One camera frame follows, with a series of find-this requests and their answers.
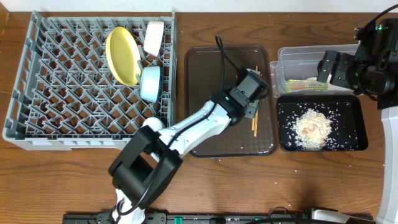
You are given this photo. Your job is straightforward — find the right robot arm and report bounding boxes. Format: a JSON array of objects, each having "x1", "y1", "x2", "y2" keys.
[{"x1": 317, "y1": 18, "x2": 397, "y2": 223}]

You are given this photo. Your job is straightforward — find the wooden chopstick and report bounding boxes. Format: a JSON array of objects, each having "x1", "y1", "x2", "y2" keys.
[
  {"x1": 251, "y1": 65, "x2": 259, "y2": 131},
  {"x1": 252, "y1": 110, "x2": 259, "y2": 137}
]

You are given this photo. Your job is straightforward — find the yellow plastic plate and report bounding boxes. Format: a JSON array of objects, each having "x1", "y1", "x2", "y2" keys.
[{"x1": 106, "y1": 27, "x2": 141, "y2": 86}]

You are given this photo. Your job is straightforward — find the pale green plastic cup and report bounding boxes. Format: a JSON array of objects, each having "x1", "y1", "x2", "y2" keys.
[{"x1": 142, "y1": 117, "x2": 165, "y2": 132}]

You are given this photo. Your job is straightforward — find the dark brown serving tray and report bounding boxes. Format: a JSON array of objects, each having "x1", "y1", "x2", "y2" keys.
[{"x1": 185, "y1": 45, "x2": 279, "y2": 158}]

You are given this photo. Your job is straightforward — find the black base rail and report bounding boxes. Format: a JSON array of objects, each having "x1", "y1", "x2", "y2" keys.
[{"x1": 62, "y1": 207, "x2": 374, "y2": 224}]

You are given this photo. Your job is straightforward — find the black waste tray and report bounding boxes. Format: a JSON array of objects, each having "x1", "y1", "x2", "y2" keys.
[{"x1": 277, "y1": 95, "x2": 369, "y2": 152}]

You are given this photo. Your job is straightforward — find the light blue plastic bowl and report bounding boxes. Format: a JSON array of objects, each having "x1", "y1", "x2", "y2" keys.
[{"x1": 140, "y1": 66, "x2": 160, "y2": 103}]

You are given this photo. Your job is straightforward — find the rice food leftovers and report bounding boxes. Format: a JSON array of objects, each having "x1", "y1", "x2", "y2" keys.
[{"x1": 284, "y1": 101, "x2": 358, "y2": 151}]

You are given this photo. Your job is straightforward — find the grey plastic dish rack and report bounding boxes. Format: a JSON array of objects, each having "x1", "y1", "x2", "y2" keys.
[{"x1": 2, "y1": 12, "x2": 178, "y2": 151}]

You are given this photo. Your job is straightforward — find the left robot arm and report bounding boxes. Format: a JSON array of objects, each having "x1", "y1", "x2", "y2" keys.
[{"x1": 108, "y1": 70, "x2": 269, "y2": 223}]

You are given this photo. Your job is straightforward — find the clear plastic waste bin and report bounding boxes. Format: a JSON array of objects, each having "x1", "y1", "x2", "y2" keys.
[{"x1": 269, "y1": 44, "x2": 358, "y2": 98}]

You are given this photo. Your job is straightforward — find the green printed wrapper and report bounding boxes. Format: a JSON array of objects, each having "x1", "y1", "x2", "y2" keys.
[{"x1": 285, "y1": 80, "x2": 328, "y2": 93}]

